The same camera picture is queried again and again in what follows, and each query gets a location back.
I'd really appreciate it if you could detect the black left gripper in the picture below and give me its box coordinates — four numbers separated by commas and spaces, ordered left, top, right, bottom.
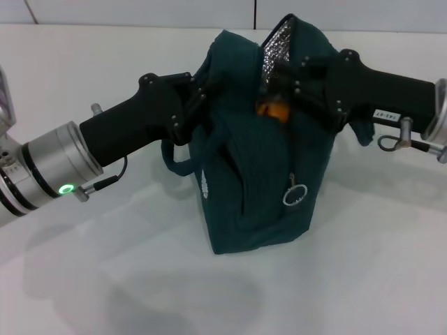
79, 72, 210, 168

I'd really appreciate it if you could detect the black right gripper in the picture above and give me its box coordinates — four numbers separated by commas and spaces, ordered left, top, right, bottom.
267, 48, 441, 135

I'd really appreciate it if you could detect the orange pear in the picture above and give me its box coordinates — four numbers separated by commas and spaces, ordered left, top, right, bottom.
256, 99, 291, 125

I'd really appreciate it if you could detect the dark teal fabric bag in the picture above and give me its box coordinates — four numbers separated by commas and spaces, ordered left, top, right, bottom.
159, 13, 377, 258

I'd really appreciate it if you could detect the silver zipper pull ring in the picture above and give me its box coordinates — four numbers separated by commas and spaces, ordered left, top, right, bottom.
282, 172, 309, 208

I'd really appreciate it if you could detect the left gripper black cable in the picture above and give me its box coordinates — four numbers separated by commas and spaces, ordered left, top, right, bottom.
72, 156, 129, 204

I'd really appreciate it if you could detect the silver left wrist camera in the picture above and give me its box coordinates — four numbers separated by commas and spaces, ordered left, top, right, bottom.
0, 66, 17, 140

